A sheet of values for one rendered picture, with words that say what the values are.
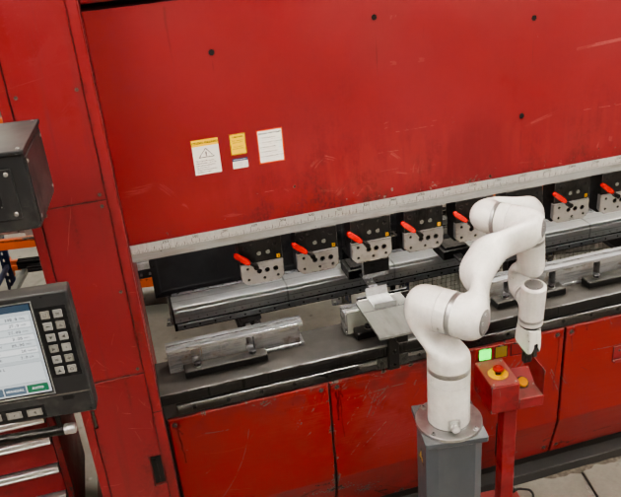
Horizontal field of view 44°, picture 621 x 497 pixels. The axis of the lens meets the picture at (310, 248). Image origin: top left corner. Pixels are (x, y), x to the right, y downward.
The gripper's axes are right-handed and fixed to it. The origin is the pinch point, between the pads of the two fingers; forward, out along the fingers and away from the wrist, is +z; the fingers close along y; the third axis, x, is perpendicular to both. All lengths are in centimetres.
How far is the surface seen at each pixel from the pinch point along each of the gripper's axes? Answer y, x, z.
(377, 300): -34, -44, -13
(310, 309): -189, -38, 106
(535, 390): 3.9, 2.5, 13.8
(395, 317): -20.3, -41.5, -14.6
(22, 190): 17, -143, -108
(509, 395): 5.8, -9.2, 10.7
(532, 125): -41, 19, -68
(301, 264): -35, -71, -35
